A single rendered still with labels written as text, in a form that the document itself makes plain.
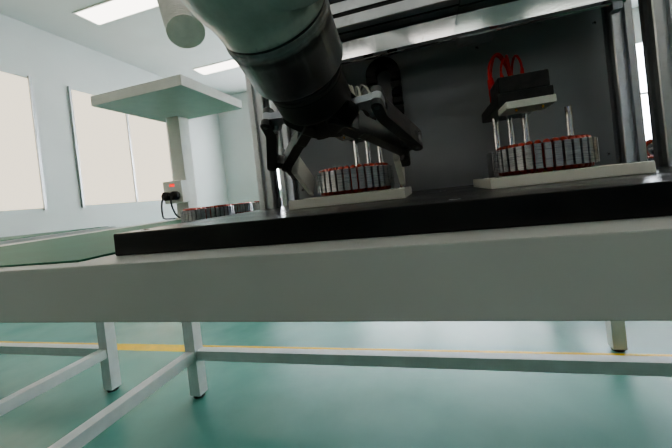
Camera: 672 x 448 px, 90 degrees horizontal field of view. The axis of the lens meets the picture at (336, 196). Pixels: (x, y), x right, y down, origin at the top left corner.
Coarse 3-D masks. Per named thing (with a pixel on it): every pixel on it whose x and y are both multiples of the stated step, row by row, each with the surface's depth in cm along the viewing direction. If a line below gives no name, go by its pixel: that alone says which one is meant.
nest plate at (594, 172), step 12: (576, 168) 40; (588, 168) 34; (600, 168) 34; (612, 168) 34; (624, 168) 33; (636, 168) 33; (648, 168) 33; (480, 180) 43; (492, 180) 37; (504, 180) 36; (516, 180) 36; (528, 180) 36; (540, 180) 35; (552, 180) 35; (564, 180) 35; (576, 180) 35
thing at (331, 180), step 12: (336, 168) 44; (348, 168) 43; (360, 168) 43; (372, 168) 43; (384, 168) 44; (324, 180) 45; (336, 180) 44; (348, 180) 43; (360, 180) 43; (372, 180) 44; (384, 180) 44; (324, 192) 45; (336, 192) 44; (348, 192) 44
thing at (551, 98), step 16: (496, 80) 48; (512, 80) 46; (528, 80) 46; (544, 80) 45; (496, 96) 47; (512, 96) 46; (528, 96) 46; (544, 96) 43; (496, 112) 52; (512, 112) 47; (528, 112) 55; (496, 128) 56; (512, 128) 55; (528, 128) 55; (496, 144) 56; (512, 144) 55
